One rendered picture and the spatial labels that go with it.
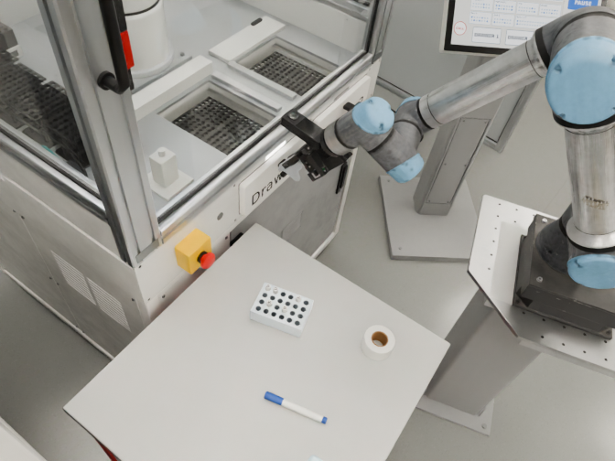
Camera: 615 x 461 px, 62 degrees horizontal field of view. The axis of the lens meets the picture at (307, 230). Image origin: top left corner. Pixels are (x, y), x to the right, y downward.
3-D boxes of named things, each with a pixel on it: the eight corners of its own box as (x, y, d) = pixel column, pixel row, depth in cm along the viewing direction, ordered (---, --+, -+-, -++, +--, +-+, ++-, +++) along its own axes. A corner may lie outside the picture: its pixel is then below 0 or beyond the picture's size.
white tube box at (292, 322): (312, 308, 121) (313, 300, 118) (299, 337, 116) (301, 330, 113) (264, 290, 123) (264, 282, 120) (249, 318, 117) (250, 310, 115)
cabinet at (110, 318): (339, 239, 232) (375, 93, 170) (182, 422, 175) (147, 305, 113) (185, 145, 260) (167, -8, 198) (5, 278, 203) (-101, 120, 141)
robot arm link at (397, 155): (434, 144, 112) (401, 110, 108) (421, 177, 105) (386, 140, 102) (406, 160, 118) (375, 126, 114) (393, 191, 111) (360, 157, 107)
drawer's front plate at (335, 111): (364, 105, 162) (371, 76, 154) (314, 153, 146) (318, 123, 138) (360, 103, 163) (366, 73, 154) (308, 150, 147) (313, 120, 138)
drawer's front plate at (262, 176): (308, 157, 145) (313, 127, 136) (244, 218, 129) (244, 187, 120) (304, 155, 145) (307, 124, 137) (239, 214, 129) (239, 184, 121)
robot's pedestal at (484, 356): (498, 364, 200) (604, 251, 141) (488, 436, 182) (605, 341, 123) (424, 337, 205) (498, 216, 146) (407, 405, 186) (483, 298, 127)
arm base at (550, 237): (598, 241, 130) (620, 215, 122) (595, 285, 121) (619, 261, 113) (539, 219, 132) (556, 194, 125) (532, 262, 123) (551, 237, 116)
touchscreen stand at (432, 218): (487, 262, 232) (613, 69, 153) (391, 259, 228) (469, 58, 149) (463, 183, 263) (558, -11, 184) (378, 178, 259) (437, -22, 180)
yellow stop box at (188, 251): (214, 256, 118) (213, 238, 112) (193, 277, 114) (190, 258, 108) (198, 245, 119) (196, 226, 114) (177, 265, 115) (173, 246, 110)
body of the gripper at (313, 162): (310, 183, 122) (340, 166, 112) (287, 155, 120) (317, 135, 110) (328, 166, 126) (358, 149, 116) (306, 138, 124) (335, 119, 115)
